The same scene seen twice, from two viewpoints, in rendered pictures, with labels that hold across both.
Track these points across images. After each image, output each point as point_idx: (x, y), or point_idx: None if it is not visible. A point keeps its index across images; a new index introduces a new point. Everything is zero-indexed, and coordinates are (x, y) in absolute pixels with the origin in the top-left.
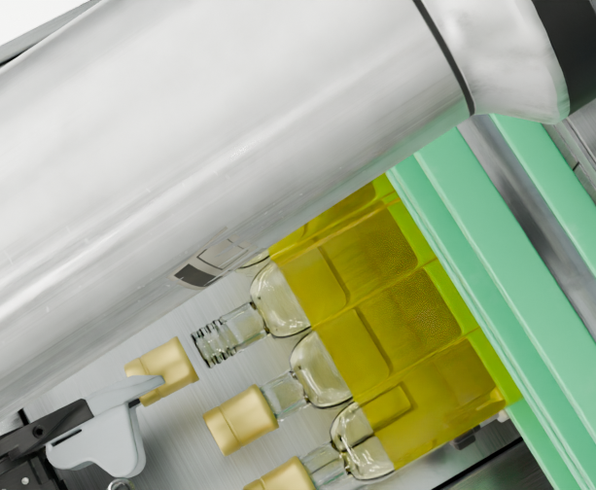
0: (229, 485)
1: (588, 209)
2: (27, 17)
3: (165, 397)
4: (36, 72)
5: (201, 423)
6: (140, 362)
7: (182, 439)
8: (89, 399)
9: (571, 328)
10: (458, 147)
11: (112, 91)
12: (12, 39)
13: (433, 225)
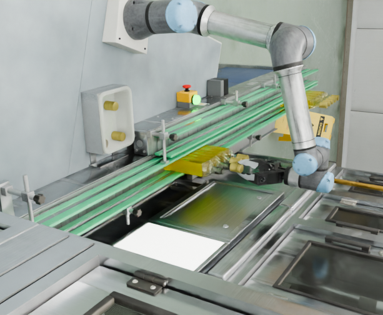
0: (245, 190)
1: (184, 122)
2: (177, 232)
3: (238, 199)
4: (234, 18)
5: (238, 195)
6: (237, 165)
7: (243, 195)
8: (248, 159)
9: (201, 120)
10: (184, 127)
11: (233, 15)
12: (184, 231)
13: (192, 144)
